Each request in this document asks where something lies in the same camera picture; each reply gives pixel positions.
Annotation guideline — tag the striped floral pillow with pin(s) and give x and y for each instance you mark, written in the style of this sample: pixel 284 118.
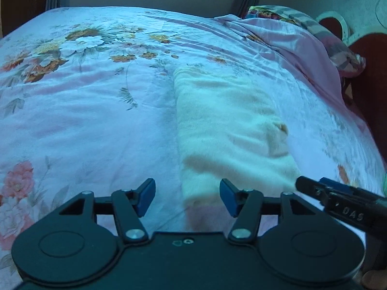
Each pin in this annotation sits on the striped floral pillow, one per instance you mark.
pixel 329 40

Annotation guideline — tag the pink folded quilt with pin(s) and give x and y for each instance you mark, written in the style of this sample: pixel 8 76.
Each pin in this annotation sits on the pink folded quilt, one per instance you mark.
pixel 302 45

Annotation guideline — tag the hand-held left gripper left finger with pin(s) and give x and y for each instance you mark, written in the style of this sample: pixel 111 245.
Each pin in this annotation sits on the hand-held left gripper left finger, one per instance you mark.
pixel 146 196

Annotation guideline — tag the person's right hand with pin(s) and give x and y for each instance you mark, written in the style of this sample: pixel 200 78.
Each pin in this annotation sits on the person's right hand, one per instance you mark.
pixel 376 281

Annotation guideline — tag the cream knit garment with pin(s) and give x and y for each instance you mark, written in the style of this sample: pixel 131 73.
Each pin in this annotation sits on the cream knit garment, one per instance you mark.
pixel 229 120

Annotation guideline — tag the dark red headboard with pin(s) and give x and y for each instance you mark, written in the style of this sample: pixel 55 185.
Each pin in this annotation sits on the dark red headboard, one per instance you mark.
pixel 372 66

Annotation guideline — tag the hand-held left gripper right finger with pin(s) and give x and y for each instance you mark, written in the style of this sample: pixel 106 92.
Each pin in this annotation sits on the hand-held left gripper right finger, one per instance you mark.
pixel 228 196

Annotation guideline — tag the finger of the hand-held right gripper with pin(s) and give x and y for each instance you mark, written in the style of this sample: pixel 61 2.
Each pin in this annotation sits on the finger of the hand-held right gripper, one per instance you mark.
pixel 308 187
pixel 337 185

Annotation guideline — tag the dark wooden wardrobe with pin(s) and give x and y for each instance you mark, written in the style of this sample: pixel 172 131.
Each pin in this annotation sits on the dark wooden wardrobe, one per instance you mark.
pixel 21 0

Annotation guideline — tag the pink floral bed sheet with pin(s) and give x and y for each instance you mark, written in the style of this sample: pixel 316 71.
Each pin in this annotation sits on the pink floral bed sheet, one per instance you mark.
pixel 105 111

